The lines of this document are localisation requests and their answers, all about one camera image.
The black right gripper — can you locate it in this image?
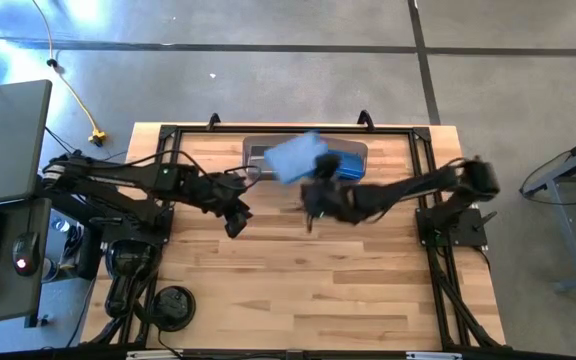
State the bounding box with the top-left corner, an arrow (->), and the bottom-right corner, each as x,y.
300,154 -> 369,227

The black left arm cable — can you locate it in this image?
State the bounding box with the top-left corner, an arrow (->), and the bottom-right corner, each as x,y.
112,148 -> 263,191

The thin disc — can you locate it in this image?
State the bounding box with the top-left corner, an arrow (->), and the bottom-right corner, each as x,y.
248,143 -> 275,174

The black computer mouse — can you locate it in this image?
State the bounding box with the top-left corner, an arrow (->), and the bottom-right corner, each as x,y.
11,231 -> 42,278

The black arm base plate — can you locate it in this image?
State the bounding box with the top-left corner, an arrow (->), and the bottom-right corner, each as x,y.
415,207 -> 490,249

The black round disc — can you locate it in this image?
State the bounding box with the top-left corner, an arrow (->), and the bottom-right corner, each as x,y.
147,284 -> 198,333

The black glossy plastic device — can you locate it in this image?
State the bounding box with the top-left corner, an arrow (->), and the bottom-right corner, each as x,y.
103,238 -> 163,320

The grey laptop lid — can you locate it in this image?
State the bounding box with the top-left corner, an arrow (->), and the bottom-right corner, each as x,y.
0,78 -> 53,207

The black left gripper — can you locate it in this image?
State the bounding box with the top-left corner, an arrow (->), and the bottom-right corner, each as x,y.
195,171 -> 254,240

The blue plastic disc case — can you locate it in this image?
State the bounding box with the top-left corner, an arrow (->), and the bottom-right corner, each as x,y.
262,130 -> 330,185
326,148 -> 368,182

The yellow power cable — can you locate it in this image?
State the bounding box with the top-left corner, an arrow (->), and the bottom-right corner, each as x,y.
30,0 -> 108,147

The black aluminium table frame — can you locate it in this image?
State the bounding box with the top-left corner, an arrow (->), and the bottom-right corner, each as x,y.
117,123 -> 507,351

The opaque grey plastic bin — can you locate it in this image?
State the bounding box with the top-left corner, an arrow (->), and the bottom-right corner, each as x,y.
312,134 -> 370,184

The translucent grey plastic bin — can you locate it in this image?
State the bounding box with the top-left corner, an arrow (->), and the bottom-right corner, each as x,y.
241,134 -> 319,182

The grey metal side table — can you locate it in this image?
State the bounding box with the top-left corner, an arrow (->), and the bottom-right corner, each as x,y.
520,124 -> 576,294

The grey side desk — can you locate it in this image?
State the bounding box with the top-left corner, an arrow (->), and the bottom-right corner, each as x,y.
0,197 -> 53,327

